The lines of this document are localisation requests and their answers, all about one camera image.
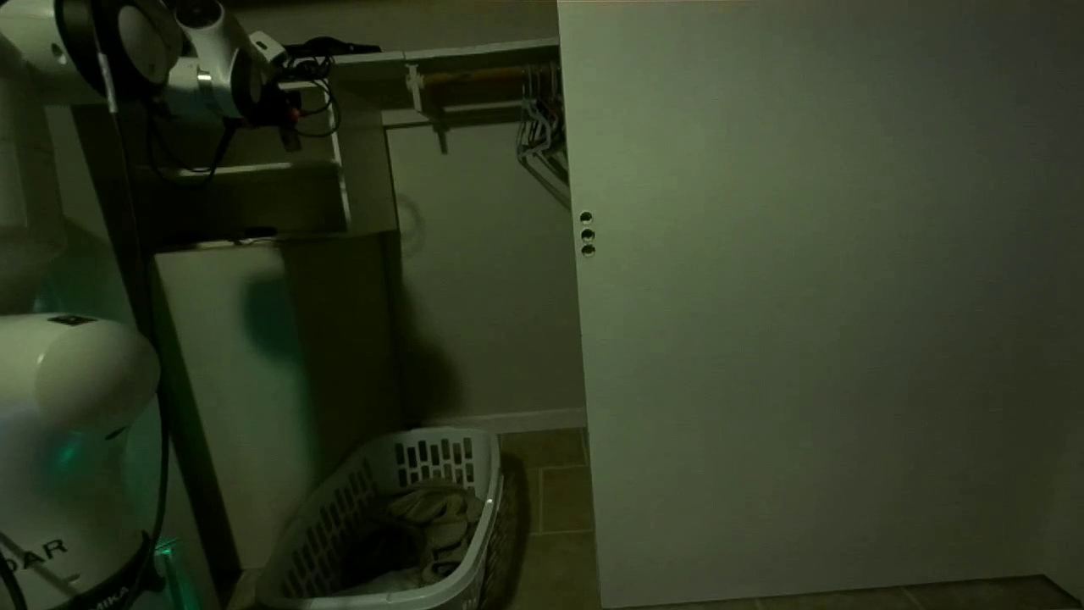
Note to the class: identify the white closet top shelf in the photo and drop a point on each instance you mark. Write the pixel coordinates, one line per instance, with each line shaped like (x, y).
(476, 53)

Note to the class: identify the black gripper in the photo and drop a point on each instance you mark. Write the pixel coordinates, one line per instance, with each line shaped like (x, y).
(284, 102)

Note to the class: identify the grey clothes pile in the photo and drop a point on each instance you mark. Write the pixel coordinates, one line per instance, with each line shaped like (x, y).
(425, 525)

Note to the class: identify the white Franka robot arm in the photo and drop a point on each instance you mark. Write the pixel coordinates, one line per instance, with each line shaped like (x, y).
(68, 385)

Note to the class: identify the white sliding closet door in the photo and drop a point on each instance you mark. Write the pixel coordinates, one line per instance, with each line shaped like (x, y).
(824, 305)

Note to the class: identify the white closet shelf unit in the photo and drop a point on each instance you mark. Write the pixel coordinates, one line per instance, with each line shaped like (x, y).
(271, 340)

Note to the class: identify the wooden closet rod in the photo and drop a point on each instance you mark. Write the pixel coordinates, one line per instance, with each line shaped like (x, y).
(486, 114)

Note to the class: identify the white plastic laundry basket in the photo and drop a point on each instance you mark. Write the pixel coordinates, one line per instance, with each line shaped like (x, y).
(452, 459)

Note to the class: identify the flat black object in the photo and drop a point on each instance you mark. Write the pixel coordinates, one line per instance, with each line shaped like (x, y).
(341, 48)

